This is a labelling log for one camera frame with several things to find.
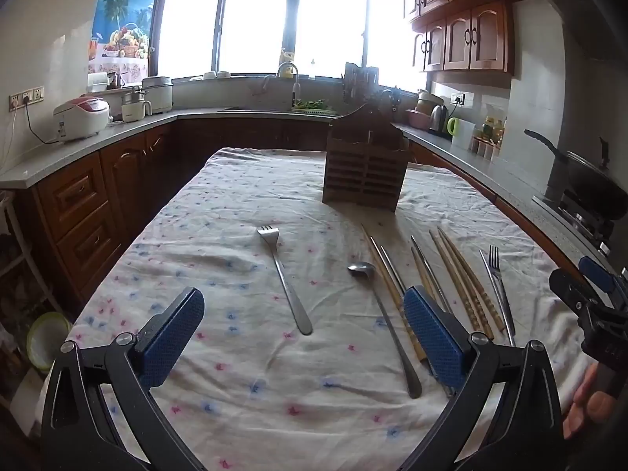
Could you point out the floral white tablecloth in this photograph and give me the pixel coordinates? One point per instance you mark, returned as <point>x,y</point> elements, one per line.
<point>245,378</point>

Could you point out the black wok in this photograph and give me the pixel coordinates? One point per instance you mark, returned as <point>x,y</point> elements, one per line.
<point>588,176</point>

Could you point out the kitchen sink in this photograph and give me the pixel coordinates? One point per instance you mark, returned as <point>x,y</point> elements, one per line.
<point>255,108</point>

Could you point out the group of seasoning bottles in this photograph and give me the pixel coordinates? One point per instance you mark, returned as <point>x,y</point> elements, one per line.
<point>488,140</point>

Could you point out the steel electric kettle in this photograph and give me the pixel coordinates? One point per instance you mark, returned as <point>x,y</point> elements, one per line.
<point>439,118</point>

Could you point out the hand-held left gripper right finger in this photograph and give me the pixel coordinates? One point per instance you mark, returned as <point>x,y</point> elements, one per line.
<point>434,338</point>

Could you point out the person's right hand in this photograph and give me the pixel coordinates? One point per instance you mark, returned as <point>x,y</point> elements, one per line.
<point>586,405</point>

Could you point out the pink basin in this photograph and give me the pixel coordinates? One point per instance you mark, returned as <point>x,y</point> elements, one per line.
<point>417,118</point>

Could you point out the kitchen faucet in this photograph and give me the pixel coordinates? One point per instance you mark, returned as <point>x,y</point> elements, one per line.
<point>294,78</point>

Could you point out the kitchen window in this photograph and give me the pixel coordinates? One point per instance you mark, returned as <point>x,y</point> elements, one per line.
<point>255,24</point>

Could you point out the yellow bottle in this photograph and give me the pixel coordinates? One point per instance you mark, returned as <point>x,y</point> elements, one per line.
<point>287,59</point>

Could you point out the green and white plastic basin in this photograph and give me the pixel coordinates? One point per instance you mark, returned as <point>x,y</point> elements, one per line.
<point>46,341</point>

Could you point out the wooden lower cabinets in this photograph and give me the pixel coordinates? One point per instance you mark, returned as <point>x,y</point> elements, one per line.
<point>73,196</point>

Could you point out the wooden upper cabinets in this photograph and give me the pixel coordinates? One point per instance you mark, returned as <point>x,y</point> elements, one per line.
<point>471,24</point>

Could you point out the metal fork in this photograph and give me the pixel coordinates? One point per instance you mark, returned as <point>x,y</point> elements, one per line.
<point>501,294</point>
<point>289,289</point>

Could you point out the gas stove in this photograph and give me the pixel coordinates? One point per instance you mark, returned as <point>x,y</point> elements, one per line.
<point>574,216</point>

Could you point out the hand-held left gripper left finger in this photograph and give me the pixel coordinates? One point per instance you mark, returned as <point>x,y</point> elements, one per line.
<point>171,338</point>

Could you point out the white bowls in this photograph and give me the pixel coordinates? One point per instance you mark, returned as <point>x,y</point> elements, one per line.
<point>216,75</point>

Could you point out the basket of green vegetables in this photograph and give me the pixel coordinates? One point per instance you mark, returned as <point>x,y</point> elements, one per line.
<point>314,105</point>

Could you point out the fruit and palm wall poster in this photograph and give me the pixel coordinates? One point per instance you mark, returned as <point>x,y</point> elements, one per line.
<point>125,19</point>

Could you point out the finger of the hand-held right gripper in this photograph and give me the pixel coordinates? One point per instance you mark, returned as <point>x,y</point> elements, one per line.
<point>596,274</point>
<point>569,284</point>

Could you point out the wooden utensil holder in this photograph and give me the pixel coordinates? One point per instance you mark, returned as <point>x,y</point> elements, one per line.
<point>363,176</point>

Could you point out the dish drying rack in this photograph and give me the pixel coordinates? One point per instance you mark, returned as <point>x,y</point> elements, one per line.
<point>360,81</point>

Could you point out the white and red rice cooker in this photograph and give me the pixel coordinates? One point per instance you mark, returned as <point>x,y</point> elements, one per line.
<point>81,117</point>

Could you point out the small clear bottle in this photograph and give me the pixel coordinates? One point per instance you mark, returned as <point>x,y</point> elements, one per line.
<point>312,69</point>

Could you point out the grey kitchen countertop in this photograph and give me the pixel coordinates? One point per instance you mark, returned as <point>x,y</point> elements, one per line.
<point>49,157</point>

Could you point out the wall power outlet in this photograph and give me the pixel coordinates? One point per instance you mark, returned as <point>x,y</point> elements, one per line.
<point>27,98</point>
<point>461,99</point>

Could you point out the wooden cabinets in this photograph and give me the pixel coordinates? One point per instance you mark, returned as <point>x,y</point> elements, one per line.
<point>73,196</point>
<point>471,24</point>

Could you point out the long metal spoon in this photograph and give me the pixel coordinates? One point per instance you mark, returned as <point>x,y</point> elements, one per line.
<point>387,324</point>

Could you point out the large white cooker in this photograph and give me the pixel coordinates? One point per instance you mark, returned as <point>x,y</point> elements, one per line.
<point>159,95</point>

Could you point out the small white electric pot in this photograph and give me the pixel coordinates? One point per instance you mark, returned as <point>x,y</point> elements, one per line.
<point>135,108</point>

